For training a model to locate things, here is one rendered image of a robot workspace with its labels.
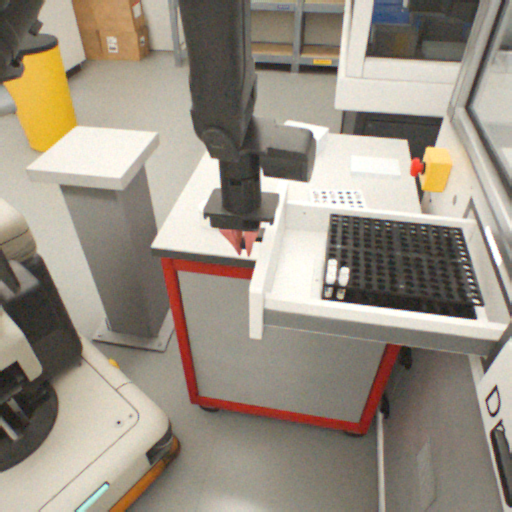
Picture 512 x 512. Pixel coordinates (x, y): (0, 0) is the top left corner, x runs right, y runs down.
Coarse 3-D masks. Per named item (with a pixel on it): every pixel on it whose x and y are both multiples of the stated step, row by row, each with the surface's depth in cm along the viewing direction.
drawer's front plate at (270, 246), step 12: (288, 180) 76; (276, 192) 72; (276, 216) 67; (276, 228) 65; (264, 240) 63; (276, 240) 67; (264, 252) 61; (276, 252) 70; (264, 264) 59; (276, 264) 73; (264, 276) 57; (252, 288) 55; (264, 288) 57; (252, 300) 56; (264, 300) 59; (252, 312) 58; (252, 324) 60; (252, 336) 62
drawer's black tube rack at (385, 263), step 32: (352, 224) 71; (384, 224) 70; (416, 224) 70; (352, 256) 64; (384, 256) 64; (416, 256) 64; (448, 256) 64; (352, 288) 59; (384, 288) 59; (416, 288) 59; (448, 288) 60
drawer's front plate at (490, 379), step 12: (504, 348) 49; (504, 360) 49; (492, 372) 52; (504, 372) 49; (480, 384) 55; (492, 384) 51; (504, 384) 48; (480, 396) 54; (492, 396) 51; (504, 396) 48; (480, 408) 54; (492, 408) 51; (504, 408) 48; (492, 420) 50; (504, 420) 47; (492, 456) 49; (504, 504) 45
